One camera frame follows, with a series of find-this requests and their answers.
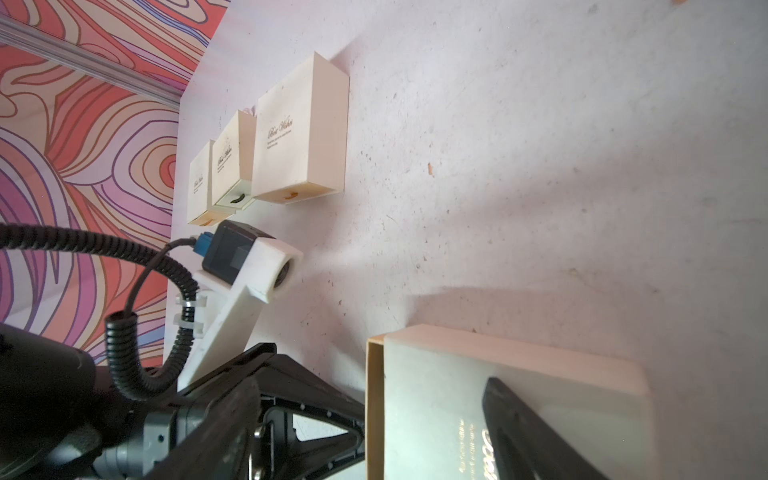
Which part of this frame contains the small cream jewelry box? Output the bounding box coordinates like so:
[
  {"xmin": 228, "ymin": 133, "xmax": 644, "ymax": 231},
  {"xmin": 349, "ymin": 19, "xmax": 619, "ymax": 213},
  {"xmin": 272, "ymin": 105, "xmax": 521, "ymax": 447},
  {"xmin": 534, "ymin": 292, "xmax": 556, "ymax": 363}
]
[{"xmin": 211, "ymin": 110, "xmax": 256, "ymax": 210}]

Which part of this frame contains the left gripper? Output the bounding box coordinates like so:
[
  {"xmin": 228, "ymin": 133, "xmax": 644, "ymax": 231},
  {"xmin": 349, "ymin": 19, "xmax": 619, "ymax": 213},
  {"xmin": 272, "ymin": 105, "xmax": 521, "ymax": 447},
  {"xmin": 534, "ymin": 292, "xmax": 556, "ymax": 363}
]
[{"xmin": 89, "ymin": 343, "xmax": 365, "ymax": 479}]

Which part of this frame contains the cream drawer jewelry box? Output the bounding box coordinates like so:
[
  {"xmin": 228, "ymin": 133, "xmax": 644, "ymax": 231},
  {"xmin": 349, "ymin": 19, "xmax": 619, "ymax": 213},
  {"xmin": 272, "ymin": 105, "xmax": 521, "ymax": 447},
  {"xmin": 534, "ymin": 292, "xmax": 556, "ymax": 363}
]
[{"xmin": 186, "ymin": 140, "xmax": 235, "ymax": 227}]

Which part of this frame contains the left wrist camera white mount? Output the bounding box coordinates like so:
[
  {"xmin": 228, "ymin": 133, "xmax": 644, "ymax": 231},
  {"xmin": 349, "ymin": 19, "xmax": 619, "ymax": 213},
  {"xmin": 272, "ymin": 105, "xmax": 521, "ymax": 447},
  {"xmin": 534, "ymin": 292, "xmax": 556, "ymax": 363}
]
[{"xmin": 164, "ymin": 220, "xmax": 303, "ymax": 391}]

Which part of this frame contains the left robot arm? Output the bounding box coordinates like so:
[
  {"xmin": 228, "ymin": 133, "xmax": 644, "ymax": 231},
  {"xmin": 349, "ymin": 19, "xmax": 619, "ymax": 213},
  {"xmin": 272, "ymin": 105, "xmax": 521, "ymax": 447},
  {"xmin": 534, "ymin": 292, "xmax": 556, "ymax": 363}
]
[{"xmin": 1, "ymin": 220, "xmax": 365, "ymax": 479}]

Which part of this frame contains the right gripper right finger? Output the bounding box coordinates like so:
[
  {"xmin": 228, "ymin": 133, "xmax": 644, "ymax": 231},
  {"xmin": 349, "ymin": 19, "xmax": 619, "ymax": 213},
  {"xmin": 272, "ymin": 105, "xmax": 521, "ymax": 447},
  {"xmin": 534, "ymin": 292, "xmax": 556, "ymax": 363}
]
[{"xmin": 482, "ymin": 377, "xmax": 607, "ymax": 480}]

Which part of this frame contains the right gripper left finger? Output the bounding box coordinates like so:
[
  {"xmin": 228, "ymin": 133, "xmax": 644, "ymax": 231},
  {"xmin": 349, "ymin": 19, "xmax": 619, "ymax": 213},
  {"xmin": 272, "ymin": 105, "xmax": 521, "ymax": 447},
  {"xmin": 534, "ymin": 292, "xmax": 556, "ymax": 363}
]
[{"xmin": 145, "ymin": 377, "xmax": 261, "ymax": 480}]

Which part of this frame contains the cream jewelry box front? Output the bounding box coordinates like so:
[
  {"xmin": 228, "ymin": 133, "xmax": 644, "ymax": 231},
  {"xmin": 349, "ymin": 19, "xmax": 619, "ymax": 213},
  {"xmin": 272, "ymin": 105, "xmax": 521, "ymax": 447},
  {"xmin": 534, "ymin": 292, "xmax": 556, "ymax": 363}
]
[{"xmin": 365, "ymin": 325, "xmax": 660, "ymax": 479}]

